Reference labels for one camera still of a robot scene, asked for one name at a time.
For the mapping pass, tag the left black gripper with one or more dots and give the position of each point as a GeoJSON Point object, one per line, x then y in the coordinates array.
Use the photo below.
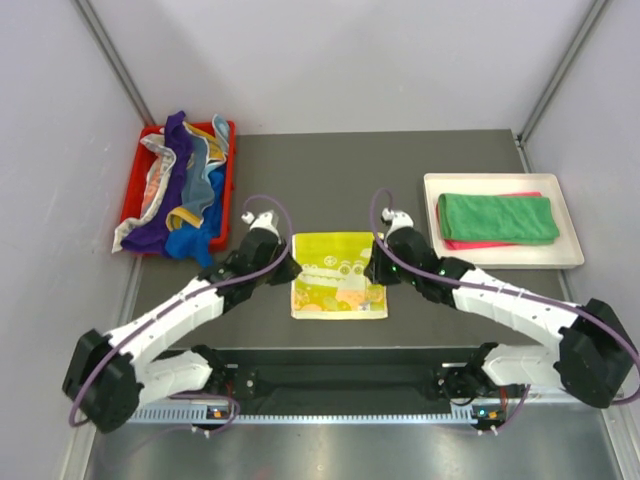
{"type": "Point", "coordinates": [290, 269]}

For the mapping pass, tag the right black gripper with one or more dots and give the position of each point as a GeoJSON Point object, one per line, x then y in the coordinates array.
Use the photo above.
{"type": "Point", "coordinates": [376, 268]}

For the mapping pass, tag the pink towel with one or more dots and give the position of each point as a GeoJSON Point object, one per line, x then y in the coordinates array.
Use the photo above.
{"type": "Point", "coordinates": [466, 245]}

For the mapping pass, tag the yellow patterned towel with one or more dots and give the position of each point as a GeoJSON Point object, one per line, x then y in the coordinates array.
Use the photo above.
{"type": "Point", "coordinates": [332, 285]}

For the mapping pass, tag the green towel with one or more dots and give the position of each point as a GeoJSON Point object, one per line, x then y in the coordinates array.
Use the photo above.
{"type": "Point", "coordinates": [497, 218]}

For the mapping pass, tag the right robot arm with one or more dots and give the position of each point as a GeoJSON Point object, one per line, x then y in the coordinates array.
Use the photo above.
{"type": "Point", "coordinates": [581, 350]}

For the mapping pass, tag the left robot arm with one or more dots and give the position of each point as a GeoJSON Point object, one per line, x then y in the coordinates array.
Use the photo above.
{"type": "Point", "coordinates": [111, 375]}

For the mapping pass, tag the white plastic tray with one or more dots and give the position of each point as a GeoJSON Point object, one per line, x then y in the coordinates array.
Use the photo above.
{"type": "Point", "coordinates": [564, 253]}

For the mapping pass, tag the grey blue towel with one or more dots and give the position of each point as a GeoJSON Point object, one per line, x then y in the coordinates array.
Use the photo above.
{"type": "Point", "coordinates": [197, 193]}

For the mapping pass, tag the purple towel front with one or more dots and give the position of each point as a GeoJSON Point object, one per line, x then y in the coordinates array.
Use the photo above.
{"type": "Point", "coordinates": [151, 237]}

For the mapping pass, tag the white patterned towel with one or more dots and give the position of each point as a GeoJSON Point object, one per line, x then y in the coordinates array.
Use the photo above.
{"type": "Point", "coordinates": [156, 182]}

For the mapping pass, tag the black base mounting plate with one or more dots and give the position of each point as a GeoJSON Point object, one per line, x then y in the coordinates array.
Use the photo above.
{"type": "Point", "coordinates": [350, 381]}

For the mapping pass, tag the red plastic bin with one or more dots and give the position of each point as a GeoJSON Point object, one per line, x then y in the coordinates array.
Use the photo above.
{"type": "Point", "coordinates": [141, 165]}

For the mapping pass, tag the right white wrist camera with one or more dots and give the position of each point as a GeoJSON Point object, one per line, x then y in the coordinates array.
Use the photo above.
{"type": "Point", "coordinates": [396, 219]}

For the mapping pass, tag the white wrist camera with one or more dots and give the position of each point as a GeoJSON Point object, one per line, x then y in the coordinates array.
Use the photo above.
{"type": "Point", "coordinates": [267, 220]}
{"type": "Point", "coordinates": [396, 219]}

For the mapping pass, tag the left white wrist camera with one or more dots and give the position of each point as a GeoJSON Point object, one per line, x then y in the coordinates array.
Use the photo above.
{"type": "Point", "coordinates": [267, 220]}

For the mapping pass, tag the aluminium frame rail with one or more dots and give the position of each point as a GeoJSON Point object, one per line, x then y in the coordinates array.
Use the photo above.
{"type": "Point", "coordinates": [213, 397]}

